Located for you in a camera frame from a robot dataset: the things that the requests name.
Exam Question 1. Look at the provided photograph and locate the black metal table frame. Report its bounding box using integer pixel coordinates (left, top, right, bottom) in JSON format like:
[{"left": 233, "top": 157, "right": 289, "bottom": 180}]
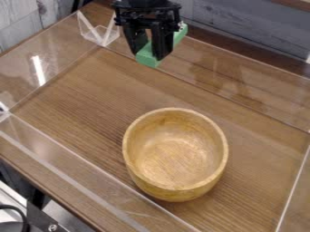
[{"left": 0, "top": 161, "right": 96, "bottom": 232}]

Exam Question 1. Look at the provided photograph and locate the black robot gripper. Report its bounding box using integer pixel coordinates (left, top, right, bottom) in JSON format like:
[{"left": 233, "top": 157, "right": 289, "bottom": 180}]
[{"left": 110, "top": 0, "right": 181, "bottom": 61}]

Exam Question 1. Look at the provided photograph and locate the brown wooden bowl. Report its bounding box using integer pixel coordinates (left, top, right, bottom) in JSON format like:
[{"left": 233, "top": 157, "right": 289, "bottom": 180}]
[{"left": 122, "top": 108, "right": 228, "bottom": 202}]

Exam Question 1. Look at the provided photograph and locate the black cable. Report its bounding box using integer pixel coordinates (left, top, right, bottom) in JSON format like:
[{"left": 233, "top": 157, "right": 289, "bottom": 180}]
[{"left": 0, "top": 203, "right": 29, "bottom": 232}]

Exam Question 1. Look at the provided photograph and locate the green rectangular block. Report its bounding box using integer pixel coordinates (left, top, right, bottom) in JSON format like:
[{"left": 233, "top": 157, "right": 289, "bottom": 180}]
[{"left": 134, "top": 23, "right": 186, "bottom": 68}]

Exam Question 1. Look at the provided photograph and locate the clear acrylic tray enclosure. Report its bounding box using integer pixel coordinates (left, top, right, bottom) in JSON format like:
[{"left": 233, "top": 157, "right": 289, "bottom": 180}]
[{"left": 0, "top": 11, "right": 310, "bottom": 232}]

